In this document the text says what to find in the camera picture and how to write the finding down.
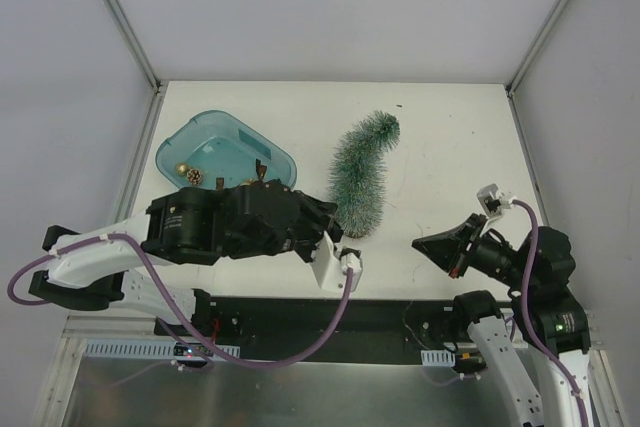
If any aluminium corner post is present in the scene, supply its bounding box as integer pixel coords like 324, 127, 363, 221
505, 0, 572, 98
103, 0, 162, 92

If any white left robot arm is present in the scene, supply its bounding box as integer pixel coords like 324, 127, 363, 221
28, 181, 361, 336

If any small frosted green christmas tree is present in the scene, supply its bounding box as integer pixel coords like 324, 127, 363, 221
328, 111, 400, 239

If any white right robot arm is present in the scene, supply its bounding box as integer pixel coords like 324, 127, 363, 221
411, 214, 593, 426

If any frosted pine cone ornament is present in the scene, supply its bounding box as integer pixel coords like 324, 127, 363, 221
186, 168, 204, 186

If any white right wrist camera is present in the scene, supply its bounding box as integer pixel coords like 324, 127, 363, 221
476, 183, 517, 221

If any left aluminium corner post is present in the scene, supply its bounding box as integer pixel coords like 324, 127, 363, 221
103, 0, 162, 92

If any right aluminium corner post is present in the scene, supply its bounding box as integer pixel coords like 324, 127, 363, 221
505, 0, 572, 98

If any brown ribbon bow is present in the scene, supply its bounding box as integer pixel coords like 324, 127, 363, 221
215, 159, 268, 190

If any left controller board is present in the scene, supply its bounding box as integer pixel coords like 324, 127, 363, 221
85, 339, 220, 361

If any right controller board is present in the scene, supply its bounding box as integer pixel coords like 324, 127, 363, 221
420, 349, 484, 368

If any teal transparent plastic bin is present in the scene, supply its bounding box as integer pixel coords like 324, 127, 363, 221
155, 110, 297, 190

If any controller board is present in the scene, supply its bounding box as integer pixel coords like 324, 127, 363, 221
85, 339, 220, 361
420, 349, 484, 368

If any gold glitter ball ornament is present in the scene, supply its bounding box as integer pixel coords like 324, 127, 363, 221
175, 163, 189, 177

